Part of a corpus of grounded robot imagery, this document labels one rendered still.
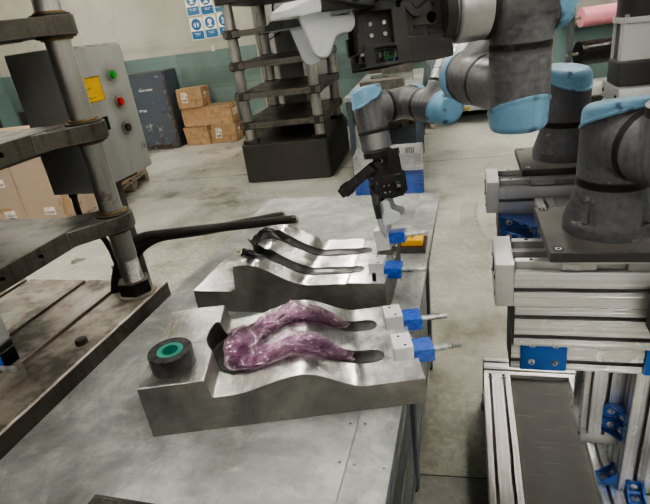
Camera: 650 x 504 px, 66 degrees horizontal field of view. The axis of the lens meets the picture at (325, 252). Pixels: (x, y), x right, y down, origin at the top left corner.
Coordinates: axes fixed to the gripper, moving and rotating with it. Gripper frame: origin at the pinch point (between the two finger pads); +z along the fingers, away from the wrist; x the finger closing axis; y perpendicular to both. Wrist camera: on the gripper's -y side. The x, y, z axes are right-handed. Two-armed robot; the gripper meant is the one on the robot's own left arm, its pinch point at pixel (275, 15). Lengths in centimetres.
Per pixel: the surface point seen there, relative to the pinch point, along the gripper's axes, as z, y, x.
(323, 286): -6, 51, 50
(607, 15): -405, -29, 459
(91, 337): 53, 58, 67
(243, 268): 11, 45, 58
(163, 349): 27, 48, 26
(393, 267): -23, 49, 47
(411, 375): -15, 58, 15
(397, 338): -15, 55, 23
